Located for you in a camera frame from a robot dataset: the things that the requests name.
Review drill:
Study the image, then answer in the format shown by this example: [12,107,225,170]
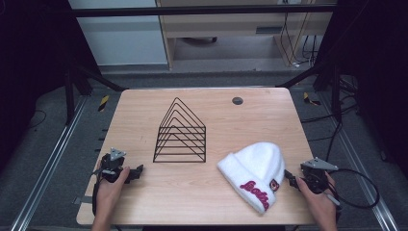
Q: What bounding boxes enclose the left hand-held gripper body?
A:
[94,147,131,185]

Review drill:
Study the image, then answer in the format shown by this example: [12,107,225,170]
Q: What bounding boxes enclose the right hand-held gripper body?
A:
[300,156,340,195]

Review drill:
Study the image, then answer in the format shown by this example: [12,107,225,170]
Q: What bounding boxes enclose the white knit beanie hat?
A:
[217,141,287,216]

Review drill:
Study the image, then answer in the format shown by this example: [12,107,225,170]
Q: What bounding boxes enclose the person's right hand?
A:
[295,172,339,223]

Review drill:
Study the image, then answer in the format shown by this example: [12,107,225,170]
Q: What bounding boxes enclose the person's left hand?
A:
[92,166,131,223]

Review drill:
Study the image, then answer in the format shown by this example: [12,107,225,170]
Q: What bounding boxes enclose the grey tape strip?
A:
[72,195,94,206]

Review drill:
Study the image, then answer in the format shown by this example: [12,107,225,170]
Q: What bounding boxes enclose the yellow black striped tape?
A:
[97,94,111,113]
[302,91,322,107]

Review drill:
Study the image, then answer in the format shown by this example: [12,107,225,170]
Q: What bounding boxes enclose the black metal stand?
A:
[63,63,128,127]
[275,63,343,121]

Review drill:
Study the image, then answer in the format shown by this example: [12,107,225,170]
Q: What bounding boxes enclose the dark curtain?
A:
[0,0,100,176]
[316,0,408,181]

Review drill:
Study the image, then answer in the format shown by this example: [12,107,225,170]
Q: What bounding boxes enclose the white cabinet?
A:
[67,0,169,67]

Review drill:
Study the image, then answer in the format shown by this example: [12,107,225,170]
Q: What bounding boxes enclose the light wooden desk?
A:
[155,0,335,70]

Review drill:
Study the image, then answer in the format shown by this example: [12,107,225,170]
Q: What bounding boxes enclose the grey cable plug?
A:
[322,191,342,207]

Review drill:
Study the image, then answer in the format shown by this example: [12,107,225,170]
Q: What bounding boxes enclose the aluminium floor rail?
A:
[319,91,400,231]
[9,95,89,231]

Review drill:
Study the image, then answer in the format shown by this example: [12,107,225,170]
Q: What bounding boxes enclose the black wire file rack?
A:
[152,96,207,164]

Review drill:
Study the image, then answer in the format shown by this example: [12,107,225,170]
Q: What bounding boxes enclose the black looped gripper cable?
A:
[326,167,381,210]

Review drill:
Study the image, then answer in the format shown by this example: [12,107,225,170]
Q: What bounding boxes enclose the thin black floor cable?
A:
[28,109,48,130]

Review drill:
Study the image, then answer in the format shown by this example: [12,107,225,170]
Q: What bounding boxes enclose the black hanging cables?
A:
[279,2,319,69]

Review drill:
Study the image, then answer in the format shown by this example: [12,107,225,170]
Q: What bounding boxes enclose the black horizontal frame bar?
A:
[44,4,339,18]

